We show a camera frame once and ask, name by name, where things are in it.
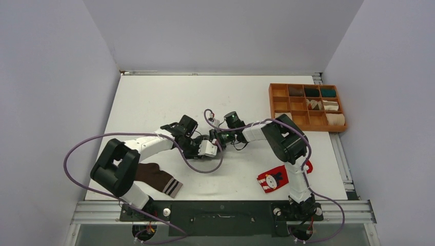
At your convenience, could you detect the red patterned sock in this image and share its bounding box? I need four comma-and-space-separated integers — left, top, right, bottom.
257, 161, 308, 196

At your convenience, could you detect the wooden compartment tray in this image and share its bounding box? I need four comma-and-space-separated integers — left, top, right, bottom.
269, 84, 347, 133

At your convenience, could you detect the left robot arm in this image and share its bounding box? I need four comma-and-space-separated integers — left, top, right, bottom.
90, 115, 199, 220

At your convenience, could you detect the beige rolled sock right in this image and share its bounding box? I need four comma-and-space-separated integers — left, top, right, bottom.
325, 113, 345, 126

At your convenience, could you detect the teal rolled sock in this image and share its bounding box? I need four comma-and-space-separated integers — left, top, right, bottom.
320, 88, 337, 98

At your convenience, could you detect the argyle rolled sock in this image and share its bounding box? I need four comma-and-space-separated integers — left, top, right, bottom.
306, 99, 323, 111

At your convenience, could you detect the aluminium frame rail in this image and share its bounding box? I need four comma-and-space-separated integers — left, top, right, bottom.
71, 200, 376, 224

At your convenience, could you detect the black rolled sock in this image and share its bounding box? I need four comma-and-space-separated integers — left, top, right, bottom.
304, 88, 320, 97

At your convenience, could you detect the brown rolled sock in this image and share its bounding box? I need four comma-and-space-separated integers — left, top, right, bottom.
288, 86, 305, 97

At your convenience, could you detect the cream striped rolled sock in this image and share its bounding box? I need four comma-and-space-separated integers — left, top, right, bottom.
322, 100, 340, 111

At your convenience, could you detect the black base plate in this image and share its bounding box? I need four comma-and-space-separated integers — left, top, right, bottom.
120, 200, 324, 238

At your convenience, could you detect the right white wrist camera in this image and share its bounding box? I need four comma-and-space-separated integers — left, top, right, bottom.
208, 117, 221, 128

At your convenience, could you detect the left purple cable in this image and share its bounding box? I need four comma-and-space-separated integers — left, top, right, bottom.
63, 132, 225, 245

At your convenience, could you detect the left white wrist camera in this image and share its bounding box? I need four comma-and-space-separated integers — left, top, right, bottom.
198, 140, 218, 157

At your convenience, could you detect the brown striped sock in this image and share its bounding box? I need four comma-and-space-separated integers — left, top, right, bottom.
135, 163, 183, 198

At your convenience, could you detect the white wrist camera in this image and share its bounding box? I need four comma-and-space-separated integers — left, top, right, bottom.
198, 140, 218, 157
208, 117, 221, 128

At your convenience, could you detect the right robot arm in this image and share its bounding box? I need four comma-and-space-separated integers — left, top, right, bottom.
206, 111, 312, 219

